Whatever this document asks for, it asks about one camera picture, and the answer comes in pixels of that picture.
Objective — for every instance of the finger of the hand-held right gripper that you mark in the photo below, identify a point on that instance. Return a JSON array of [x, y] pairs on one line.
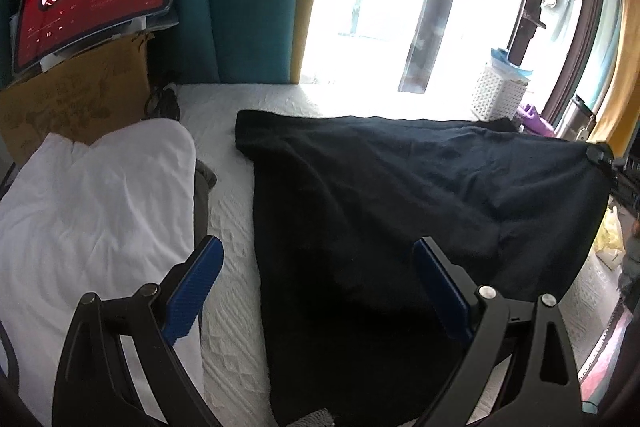
[[602, 157]]

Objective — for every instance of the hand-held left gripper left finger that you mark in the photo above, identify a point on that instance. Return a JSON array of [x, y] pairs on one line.
[[197, 292]]

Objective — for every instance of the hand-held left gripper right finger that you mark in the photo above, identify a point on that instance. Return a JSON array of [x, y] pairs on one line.
[[440, 287]]

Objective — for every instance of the black garment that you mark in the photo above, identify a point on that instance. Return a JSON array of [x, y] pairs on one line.
[[375, 207]]

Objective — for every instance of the white quilted mattress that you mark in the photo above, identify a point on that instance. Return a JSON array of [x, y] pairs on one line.
[[235, 282]]

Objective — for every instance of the steel tumbler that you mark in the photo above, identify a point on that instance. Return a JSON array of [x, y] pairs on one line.
[[575, 119]]

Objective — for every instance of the yellow packet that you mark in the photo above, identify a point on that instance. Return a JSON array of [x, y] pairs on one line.
[[611, 232]]

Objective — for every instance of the purple object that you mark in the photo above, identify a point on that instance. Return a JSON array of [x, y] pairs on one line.
[[535, 122]]

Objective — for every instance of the grey cloth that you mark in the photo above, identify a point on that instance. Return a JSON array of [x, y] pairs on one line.
[[204, 192]]

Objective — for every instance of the white plastic basket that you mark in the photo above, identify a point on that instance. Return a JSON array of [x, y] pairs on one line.
[[495, 94]]

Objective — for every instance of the white cloth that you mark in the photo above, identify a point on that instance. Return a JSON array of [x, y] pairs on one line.
[[100, 207]]

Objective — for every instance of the blue items on basket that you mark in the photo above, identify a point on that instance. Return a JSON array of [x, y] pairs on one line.
[[505, 64]]

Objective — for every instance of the hanging pale towel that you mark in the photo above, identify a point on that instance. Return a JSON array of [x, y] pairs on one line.
[[562, 2]]

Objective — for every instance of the cardboard box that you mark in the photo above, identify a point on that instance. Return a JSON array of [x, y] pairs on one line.
[[75, 92]]

